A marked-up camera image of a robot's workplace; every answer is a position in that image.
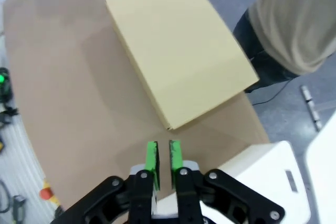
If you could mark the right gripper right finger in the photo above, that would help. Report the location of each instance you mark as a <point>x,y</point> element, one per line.
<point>189,195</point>

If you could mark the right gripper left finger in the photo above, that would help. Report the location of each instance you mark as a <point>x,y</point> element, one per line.
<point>141,195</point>

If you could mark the cardboard shoe box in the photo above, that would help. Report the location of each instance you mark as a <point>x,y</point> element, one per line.
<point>178,51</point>

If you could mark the white foam box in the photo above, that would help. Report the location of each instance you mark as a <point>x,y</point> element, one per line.
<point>262,161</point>

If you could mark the red emergency stop button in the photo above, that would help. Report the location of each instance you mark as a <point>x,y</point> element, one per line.
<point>46,194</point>

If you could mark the white table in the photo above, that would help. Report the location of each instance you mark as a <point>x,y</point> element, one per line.
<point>325,169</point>

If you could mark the black device with green light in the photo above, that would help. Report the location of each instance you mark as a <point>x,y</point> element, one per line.
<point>5,85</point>

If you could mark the person in beige sweater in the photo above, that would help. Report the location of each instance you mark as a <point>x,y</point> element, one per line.
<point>288,19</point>

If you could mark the aluminium rail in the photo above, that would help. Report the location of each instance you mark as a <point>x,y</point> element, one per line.
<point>311,106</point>

